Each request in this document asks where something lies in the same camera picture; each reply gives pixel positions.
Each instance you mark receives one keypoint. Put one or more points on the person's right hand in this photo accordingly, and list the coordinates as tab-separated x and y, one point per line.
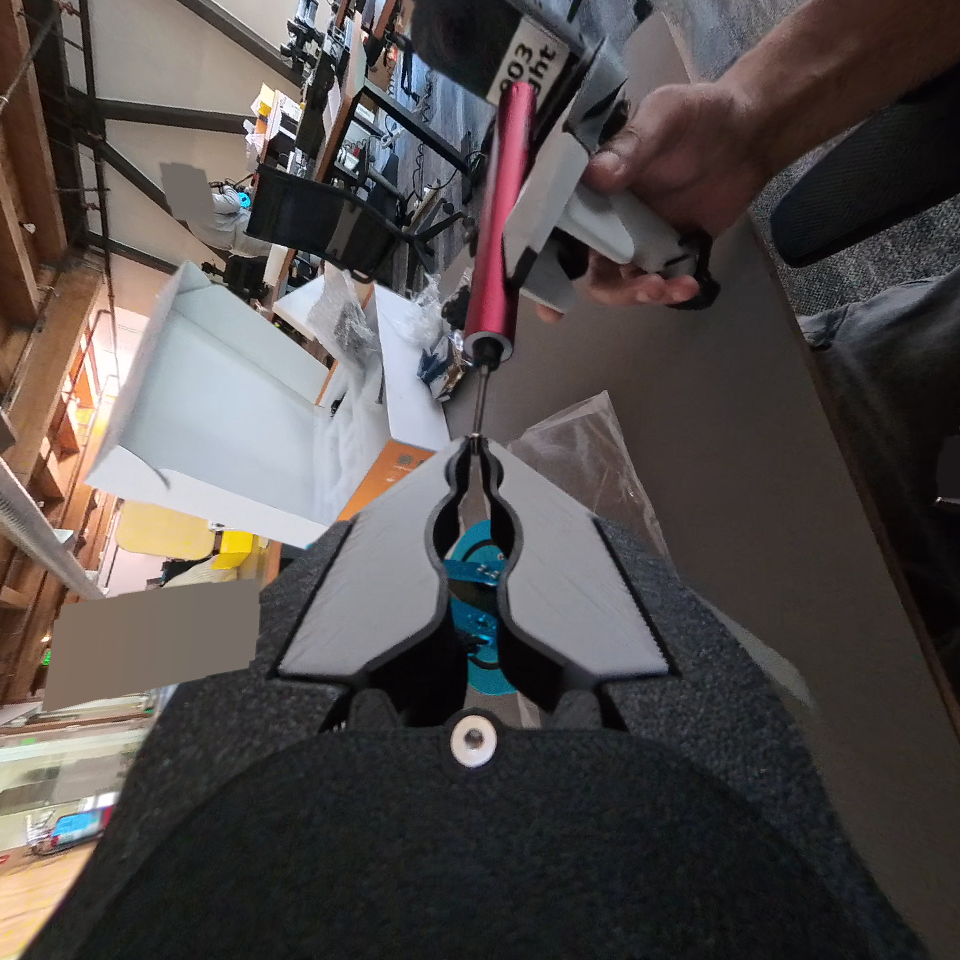
675	150

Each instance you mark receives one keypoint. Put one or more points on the blue toy robot arm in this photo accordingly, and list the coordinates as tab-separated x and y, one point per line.
472	570

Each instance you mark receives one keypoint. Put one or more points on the black office chair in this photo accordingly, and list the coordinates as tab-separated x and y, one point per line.
315	217
862	180

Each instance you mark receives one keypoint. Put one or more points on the clear plastic wrap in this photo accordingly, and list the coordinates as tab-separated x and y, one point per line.
427	307

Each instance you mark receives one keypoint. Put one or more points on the wooden desk with clutter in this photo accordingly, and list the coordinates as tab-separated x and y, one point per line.
300	112

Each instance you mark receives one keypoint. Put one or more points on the bubble wrap bundle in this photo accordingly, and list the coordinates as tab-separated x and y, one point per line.
341	315

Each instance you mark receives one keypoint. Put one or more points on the silver antistatic bag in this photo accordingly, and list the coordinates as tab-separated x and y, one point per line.
446	367

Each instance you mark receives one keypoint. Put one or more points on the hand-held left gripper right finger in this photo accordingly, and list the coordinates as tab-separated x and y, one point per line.
592	607

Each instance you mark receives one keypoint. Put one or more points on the yellow plastic bin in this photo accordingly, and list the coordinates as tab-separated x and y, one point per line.
236	559

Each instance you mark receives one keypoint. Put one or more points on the white cardboard box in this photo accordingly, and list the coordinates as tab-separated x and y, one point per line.
225	390

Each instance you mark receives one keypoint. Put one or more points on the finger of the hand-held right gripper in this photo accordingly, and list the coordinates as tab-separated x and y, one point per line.
551	289
547	195

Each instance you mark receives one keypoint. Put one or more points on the pale yellow panel with stand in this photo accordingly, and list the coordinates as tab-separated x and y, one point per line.
165	529

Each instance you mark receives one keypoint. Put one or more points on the red screwdriver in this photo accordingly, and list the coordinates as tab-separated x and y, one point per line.
502	225

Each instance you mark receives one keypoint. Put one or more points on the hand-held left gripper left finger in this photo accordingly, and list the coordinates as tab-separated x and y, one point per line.
360	600

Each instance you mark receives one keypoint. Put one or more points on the person's right forearm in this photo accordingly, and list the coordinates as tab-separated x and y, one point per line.
840	60

